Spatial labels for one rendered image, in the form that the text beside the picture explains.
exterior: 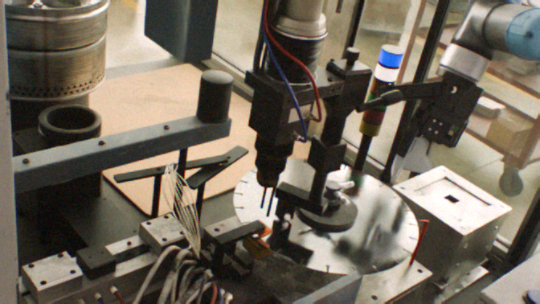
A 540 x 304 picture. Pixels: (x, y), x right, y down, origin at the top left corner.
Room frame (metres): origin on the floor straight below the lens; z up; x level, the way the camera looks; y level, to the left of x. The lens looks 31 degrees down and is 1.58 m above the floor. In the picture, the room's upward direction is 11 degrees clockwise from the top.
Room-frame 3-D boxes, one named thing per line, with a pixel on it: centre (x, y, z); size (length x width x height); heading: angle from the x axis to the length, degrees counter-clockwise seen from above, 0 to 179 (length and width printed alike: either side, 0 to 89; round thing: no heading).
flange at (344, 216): (0.91, -0.12, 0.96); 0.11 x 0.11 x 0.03
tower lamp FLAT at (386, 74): (1.20, -0.20, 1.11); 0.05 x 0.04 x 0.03; 47
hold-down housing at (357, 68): (0.84, -0.09, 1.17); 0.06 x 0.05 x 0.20; 128
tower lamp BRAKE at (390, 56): (1.20, -0.20, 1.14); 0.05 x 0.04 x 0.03; 47
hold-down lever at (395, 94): (0.84, -0.13, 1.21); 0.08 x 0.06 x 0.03; 137
